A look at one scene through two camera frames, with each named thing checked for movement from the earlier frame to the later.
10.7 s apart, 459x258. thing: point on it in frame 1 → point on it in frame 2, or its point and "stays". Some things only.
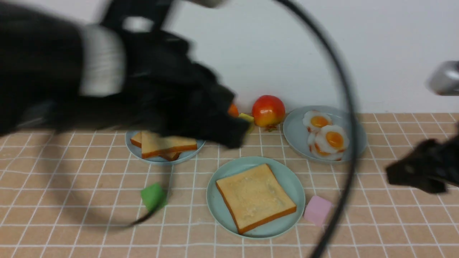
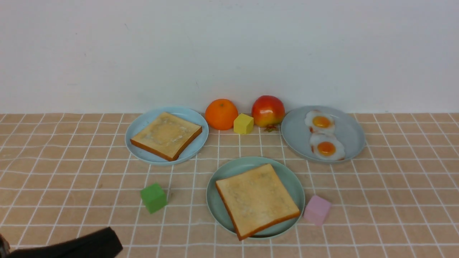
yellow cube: [250, 119] stays
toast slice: [154, 144] → [257, 200]
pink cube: [318, 211] stays
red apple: [268, 111] stays
